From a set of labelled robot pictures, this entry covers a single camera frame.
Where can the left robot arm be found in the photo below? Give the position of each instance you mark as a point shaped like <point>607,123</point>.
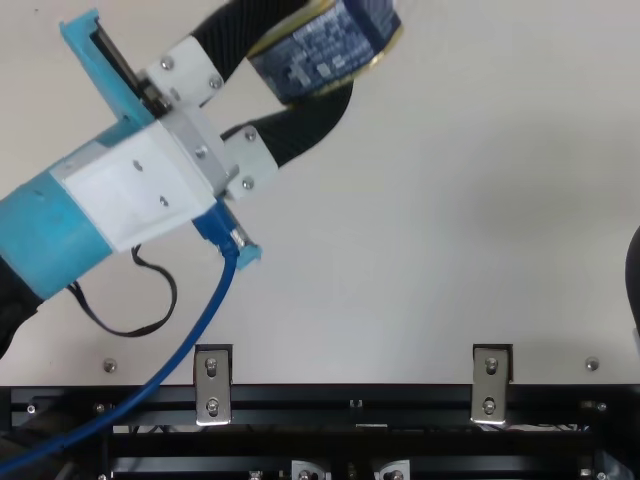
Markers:
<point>10,310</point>

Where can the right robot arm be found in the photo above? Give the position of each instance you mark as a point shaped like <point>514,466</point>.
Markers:
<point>635,280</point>

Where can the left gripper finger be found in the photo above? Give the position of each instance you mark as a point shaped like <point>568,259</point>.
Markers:
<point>300,130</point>
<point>235,35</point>

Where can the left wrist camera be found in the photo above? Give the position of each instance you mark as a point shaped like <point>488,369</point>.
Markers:
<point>135,190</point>

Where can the dark blue gold-rimmed tin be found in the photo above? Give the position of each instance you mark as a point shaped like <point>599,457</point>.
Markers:
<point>330,50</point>

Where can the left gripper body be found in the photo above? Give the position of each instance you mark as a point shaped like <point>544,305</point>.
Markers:
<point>45,230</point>

